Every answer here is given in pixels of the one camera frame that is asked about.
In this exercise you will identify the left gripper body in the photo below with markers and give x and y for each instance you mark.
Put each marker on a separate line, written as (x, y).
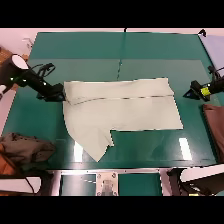
(53, 93)

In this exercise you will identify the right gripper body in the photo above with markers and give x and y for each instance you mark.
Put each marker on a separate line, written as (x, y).
(198, 90)

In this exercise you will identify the pale green shirt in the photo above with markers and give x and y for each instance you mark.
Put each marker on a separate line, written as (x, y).
(123, 113)

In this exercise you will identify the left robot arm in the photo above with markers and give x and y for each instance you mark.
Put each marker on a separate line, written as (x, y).
(28, 78)

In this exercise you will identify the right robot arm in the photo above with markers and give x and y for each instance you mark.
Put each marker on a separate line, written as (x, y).
(203, 181)

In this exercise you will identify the brown garment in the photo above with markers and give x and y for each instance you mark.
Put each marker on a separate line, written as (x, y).
(215, 130)

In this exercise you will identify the grey garment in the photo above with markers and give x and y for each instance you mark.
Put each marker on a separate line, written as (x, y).
(28, 148)

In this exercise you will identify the dark green garment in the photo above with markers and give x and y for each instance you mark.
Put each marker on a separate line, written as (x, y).
(33, 166)

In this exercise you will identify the orange garment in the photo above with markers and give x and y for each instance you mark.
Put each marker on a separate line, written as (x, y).
(6, 163)

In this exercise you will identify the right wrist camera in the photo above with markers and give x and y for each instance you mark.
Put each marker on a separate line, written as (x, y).
(214, 74)

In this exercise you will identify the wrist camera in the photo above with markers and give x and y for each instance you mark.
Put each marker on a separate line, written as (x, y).
(48, 68)
(214, 74)

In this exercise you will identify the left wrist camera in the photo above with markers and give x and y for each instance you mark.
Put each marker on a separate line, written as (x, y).
(48, 68)

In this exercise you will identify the silver frame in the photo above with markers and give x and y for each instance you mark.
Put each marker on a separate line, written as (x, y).
(106, 183)

